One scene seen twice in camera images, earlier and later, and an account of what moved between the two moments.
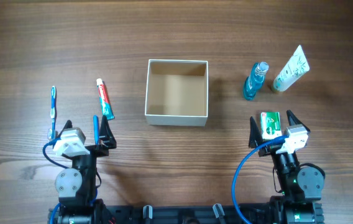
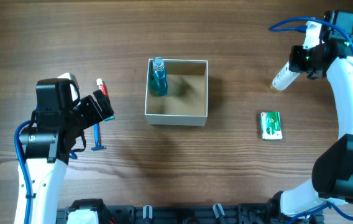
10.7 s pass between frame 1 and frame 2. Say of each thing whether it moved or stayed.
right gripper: moved
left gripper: moved
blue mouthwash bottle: moved
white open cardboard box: stayed
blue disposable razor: stayed
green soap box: stayed
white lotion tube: stayed
